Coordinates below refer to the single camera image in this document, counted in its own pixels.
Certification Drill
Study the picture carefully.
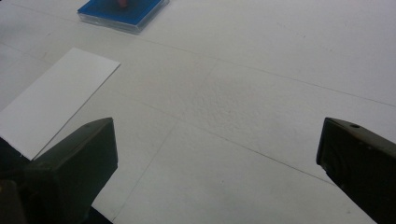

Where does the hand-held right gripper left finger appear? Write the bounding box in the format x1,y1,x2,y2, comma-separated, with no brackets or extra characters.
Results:
19,117,119,224

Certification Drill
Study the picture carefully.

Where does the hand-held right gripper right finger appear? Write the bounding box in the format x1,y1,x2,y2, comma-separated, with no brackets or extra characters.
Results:
316,117,396,224

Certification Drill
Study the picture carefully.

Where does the white paper sheet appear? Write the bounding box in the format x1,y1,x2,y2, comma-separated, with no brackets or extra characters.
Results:
0,47,121,161

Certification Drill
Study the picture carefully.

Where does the blue ink pad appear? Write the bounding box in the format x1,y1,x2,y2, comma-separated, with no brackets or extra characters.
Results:
77,0,171,35

